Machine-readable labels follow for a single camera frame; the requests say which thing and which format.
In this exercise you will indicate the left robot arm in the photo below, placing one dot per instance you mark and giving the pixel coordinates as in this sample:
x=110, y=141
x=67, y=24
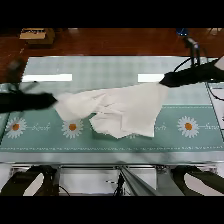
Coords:
x=23, y=101

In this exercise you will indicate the silver frame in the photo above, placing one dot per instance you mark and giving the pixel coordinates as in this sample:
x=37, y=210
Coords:
x=140, y=186

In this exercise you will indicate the white shirt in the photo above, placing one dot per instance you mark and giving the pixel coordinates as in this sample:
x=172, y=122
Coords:
x=130, y=110

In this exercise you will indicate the cardboard box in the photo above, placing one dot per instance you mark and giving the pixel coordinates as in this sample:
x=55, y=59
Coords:
x=36, y=35

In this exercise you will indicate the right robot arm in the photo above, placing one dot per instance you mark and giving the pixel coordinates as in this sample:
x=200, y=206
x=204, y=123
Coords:
x=196, y=74

